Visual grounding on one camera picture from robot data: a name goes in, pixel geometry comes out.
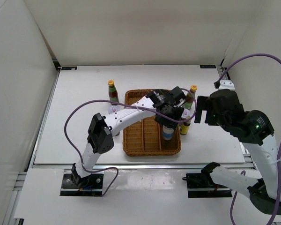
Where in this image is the small yellow bottle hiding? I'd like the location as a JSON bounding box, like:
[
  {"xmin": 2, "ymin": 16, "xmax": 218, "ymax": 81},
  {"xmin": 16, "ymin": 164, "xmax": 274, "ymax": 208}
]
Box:
[{"xmin": 180, "ymin": 120, "xmax": 191, "ymax": 135}]

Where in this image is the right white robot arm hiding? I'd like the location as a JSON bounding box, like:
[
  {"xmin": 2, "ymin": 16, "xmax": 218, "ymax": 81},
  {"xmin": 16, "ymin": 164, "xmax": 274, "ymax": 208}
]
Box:
[{"xmin": 194, "ymin": 89, "xmax": 281, "ymax": 215}]

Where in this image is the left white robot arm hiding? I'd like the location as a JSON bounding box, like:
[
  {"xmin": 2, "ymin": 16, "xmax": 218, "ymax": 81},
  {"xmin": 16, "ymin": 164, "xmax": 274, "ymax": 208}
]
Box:
[{"xmin": 71, "ymin": 87, "xmax": 186, "ymax": 188}]

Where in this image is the right yellow cap sauce bottle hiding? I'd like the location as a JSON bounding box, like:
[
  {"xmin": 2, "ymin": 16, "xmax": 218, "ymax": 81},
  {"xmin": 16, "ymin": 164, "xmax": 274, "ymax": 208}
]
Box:
[{"xmin": 183, "ymin": 85, "xmax": 198, "ymax": 110}]

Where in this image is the yellow cap sauce bottle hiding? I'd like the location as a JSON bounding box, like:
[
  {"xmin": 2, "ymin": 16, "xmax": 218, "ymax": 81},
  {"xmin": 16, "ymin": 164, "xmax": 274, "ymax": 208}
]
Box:
[
  {"xmin": 183, "ymin": 85, "xmax": 198, "ymax": 110},
  {"xmin": 108, "ymin": 80, "xmax": 119, "ymax": 105}
]

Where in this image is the right silver lid jar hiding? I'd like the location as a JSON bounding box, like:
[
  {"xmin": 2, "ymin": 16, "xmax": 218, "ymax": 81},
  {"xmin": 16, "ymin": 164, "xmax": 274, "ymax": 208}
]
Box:
[{"xmin": 180, "ymin": 109, "xmax": 191, "ymax": 120}]

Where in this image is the silver lid jar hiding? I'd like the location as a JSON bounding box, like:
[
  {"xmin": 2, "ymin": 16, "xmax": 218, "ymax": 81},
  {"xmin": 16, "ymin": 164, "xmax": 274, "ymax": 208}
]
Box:
[
  {"xmin": 108, "ymin": 105, "xmax": 119, "ymax": 114},
  {"xmin": 180, "ymin": 109, "xmax": 191, "ymax": 120}
]

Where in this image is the brown wicker basket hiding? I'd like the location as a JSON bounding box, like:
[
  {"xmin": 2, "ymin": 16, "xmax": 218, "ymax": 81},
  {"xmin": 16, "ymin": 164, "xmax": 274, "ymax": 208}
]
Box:
[{"xmin": 122, "ymin": 89, "xmax": 182, "ymax": 157}]

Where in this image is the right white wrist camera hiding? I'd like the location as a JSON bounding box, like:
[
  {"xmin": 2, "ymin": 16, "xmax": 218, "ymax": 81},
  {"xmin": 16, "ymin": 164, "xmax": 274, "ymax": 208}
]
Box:
[{"xmin": 218, "ymin": 80, "xmax": 235, "ymax": 91}]

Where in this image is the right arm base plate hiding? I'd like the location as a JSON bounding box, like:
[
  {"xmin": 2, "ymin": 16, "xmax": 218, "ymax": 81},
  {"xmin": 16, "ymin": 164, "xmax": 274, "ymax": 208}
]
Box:
[{"xmin": 182, "ymin": 173, "xmax": 232, "ymax": 198}]

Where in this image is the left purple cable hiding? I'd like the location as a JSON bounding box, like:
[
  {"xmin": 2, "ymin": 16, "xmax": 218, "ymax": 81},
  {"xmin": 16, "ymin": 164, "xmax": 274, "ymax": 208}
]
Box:
[{"xmin": 64, "ymin": 88, "xmax": 198, "ymax": 197}]

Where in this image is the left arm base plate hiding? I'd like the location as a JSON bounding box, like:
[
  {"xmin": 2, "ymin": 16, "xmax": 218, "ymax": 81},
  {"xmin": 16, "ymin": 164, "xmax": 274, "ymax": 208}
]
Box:
[{"xmin": 59, "ymin": 170, "xmax": 104, "ymax": 197}]

